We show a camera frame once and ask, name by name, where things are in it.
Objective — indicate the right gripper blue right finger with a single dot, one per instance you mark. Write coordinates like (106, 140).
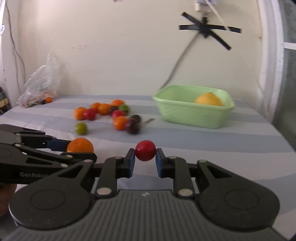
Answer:
(177, 169)

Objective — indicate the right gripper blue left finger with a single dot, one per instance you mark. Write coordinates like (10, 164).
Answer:
(110, 171)

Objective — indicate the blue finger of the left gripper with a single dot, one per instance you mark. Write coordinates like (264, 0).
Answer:
(11, 134)
(60, 144)

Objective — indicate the red cherry tomato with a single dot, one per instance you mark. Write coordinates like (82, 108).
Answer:
(145, 150)

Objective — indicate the green tomato front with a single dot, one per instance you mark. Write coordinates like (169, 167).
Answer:
(81, 128)

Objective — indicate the green tomato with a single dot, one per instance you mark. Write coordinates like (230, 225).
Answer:
(81, 128)
(124, 108)

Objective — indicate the orange tomato by bag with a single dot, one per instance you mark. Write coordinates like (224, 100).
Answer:
(48, 99)

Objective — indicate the orange tomato front pile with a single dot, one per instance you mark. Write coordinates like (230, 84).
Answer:
(119, 123)

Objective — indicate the dark purple tomato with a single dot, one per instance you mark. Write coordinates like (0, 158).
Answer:
(132, 126)

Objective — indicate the red tomato in pile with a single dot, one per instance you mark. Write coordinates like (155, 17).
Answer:
(89, 114)

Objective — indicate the clear plastic bag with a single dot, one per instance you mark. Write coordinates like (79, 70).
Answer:
(43, 83)

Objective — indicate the red tomato centre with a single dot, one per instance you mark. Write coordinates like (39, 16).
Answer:
(117, 113)

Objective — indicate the light green plastic basket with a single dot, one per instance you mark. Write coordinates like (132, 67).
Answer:
(176, 104)

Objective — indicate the green tomato back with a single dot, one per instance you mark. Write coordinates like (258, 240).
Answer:
(124, 108)

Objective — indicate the orange tomato back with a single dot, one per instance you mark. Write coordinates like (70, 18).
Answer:
(117, 102)

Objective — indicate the large yellow fruit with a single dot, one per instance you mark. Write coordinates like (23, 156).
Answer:
(209, 98)

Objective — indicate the striped blue white cloth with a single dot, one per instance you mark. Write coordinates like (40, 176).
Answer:
(247, 145)

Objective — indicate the black tape cross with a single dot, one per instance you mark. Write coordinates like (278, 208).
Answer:
(206, 30)

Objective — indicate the white power strip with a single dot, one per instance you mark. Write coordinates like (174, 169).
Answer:
(201, 6)

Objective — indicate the white window frame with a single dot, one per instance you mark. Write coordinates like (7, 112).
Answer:
(272, 27)

